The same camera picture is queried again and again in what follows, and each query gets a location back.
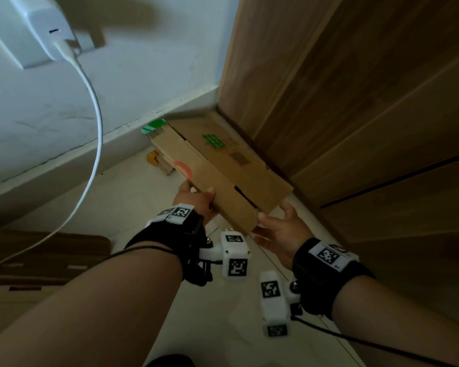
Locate person's left hand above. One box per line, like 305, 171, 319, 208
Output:
173, 180, 217, 226

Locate white wall socket plate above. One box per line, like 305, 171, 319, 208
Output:
0, 0, 106, 70

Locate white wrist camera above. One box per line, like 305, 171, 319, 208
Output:
259, 270, 303, 338
199, 231, 251, 283

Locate thin black right cable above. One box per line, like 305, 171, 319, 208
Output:
292, 316, 459, 367

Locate black right wrist strap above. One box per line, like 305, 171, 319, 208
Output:
292, 238, 376, 320

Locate folded brown cardboard sheets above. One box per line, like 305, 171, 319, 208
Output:
0, 227, 112, 342

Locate brown wooden wardrobe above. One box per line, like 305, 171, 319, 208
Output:
216, 0, 459, 367

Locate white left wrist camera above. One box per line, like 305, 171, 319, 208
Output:
199, 231, 251, 283

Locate small orange-edged cardboard piece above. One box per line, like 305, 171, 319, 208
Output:
146, 149, 176, 176

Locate white power adapter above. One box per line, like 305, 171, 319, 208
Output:
7, 0, 81, 62

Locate black wrist strap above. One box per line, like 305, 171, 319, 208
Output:
292, 238, 376, 320
125, 203, 215, 287

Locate black left wrist strap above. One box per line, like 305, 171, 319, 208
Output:
125, 203, 215, 287

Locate brown cardboard box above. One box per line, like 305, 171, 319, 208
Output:
150, 111, 294, 236

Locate person's right hand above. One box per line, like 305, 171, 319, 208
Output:
251, 202, 315, 270

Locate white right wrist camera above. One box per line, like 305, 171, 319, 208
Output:
259, 270, 303, 338

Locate white charging cable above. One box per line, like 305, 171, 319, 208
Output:
0, 40, 104, 274

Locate person's right forearm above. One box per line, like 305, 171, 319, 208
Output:
331, 274, 459, 367

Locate person's left forearm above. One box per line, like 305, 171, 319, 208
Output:
0, 244, 184, 367

